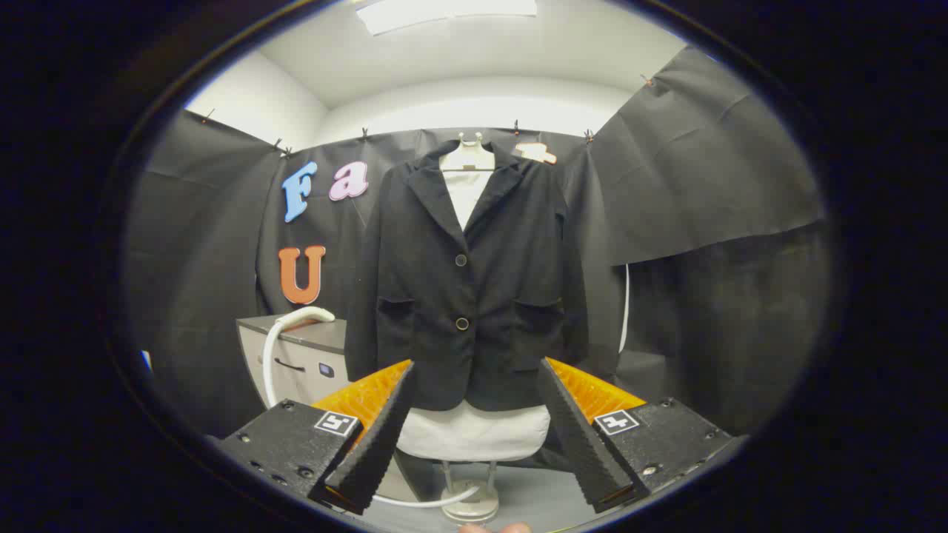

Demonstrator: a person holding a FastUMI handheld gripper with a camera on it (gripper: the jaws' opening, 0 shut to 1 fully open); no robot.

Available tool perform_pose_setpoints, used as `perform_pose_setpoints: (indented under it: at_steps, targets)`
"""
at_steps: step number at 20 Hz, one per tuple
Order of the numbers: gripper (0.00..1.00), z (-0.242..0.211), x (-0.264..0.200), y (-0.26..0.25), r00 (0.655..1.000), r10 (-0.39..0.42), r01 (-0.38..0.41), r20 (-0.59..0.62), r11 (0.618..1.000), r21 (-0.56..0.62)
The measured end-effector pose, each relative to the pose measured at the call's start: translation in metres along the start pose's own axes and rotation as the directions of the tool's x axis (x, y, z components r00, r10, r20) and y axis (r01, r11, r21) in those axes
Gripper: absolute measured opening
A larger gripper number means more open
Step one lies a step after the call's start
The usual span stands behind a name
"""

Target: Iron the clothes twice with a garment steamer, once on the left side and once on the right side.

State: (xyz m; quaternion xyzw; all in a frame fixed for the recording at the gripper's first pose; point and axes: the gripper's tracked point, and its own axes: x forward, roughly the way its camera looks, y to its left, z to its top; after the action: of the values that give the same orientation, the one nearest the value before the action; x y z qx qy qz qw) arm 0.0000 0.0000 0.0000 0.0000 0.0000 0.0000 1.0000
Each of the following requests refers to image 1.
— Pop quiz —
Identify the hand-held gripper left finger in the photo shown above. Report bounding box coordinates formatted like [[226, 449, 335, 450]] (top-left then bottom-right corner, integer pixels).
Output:
[[218, 359, 415, 517]]

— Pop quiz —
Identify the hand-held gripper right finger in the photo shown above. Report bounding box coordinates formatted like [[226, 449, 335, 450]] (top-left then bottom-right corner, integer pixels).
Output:
[[537, 357, 734, 514]]

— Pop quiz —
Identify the black blazer jacket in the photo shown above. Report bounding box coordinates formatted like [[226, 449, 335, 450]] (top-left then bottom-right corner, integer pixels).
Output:
[[344, 139, 590, 412]]

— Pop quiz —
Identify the grey drawer cabinet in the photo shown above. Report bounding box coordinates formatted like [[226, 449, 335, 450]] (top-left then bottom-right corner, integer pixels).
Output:
[[236, 315, 353, 409]]

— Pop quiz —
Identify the white plastic hanger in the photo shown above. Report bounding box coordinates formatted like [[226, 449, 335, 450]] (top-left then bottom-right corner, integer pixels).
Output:
[[439, 132, 495, 173]]

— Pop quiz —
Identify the black backdrop cloth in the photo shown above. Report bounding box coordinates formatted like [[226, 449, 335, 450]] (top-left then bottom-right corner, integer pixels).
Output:
[[122, 44, 830, 445]]

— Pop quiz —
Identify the ceiling light panel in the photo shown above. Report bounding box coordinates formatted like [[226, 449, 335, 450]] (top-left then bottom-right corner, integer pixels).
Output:
[[354, 0, 538, 36]]

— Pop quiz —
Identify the thin white cable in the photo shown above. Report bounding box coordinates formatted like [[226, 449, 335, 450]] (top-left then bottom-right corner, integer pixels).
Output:
[[619, 263, 631, 355]]

